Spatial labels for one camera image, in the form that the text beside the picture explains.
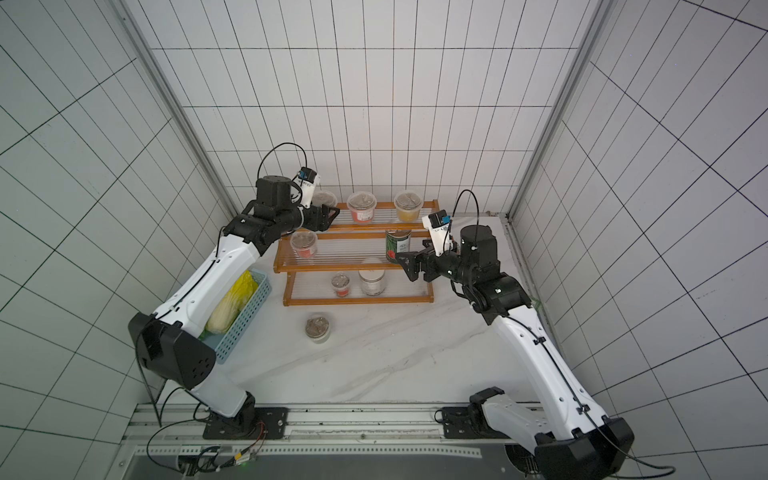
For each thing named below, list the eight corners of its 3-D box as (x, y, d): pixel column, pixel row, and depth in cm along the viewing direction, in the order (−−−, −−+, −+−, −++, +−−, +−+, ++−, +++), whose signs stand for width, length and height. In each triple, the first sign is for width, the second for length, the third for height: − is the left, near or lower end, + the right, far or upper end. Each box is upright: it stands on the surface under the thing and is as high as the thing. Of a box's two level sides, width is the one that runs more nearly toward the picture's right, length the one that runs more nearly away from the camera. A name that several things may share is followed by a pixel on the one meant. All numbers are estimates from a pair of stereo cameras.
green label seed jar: (307, 343, 88) (303, 336, 83) (311, 325, 91) (307, 317, 87) (329, 343, 88) (326, 336, 83) (331, 325, 91) (328, 317, 87)
